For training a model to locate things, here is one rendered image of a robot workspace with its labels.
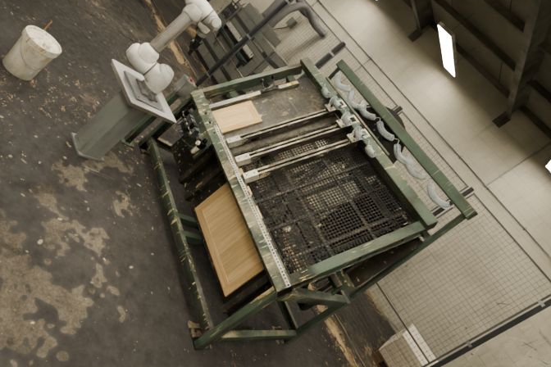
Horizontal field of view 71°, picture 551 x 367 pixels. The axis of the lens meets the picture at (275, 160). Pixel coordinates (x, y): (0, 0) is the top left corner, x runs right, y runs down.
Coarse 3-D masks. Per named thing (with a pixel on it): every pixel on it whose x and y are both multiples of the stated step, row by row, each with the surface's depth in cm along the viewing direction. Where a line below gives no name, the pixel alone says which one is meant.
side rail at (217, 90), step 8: (296, 64) 413; (264, 72) 404; (272, 72) 404; (280, 72) 407; (288, 72) 411; (296, 72) 416; (232, 80) 395; (240, 80) 396; (248, 80) 397; (256, 80) 401; (264, 80) 406; (272, 80) 411; (208, 88) 387; (216, 88) 388; (224, 88) 392; (232, 88) 396; (240, 88) 401; (208, 96) 391; (216, 96) 395
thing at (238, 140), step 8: (328, 104) 365; (344, 104) 366; (312, 112) 363; (320, 112) 365; (328, 112) 364; (288, 120) 356; (296, 120) 356; (304, 120) 358; (312, 120) 363; (264, 128) 350; (272, 128) 350; (280, 128) 352; (288, 128) 356; (240, 136) 344; (248, 136) 344; (256, 136) 347; (264, 136) 351; (232, 144) 342; (240, 144) 346
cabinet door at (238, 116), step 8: (240, 104) 378; (248, 104) 378; (216, 112) 370; (224, 112) 371; (232, 112) 371; (240, 112) 371; (248, 112) 371; (256, 112) 371; (216, 120) 363; (224, 120) 364; (232, 120) 364; (240, 120) 364; (248, 120) 364; (256, 120) 364; (224, 128) 357; (232, 128) 357; (240, 128) 359
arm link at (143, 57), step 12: (192, 0) 287; (204, 0) 291; (192, 12) 290; (204, 12) 291; (180, 24) 293; (168, 36) 294; (132, 48) 292; (144, 48) 293; (156, 48) 296; (132, 60) 294; (144, 60) 295; (156, 60) 301; (144, 72) 299
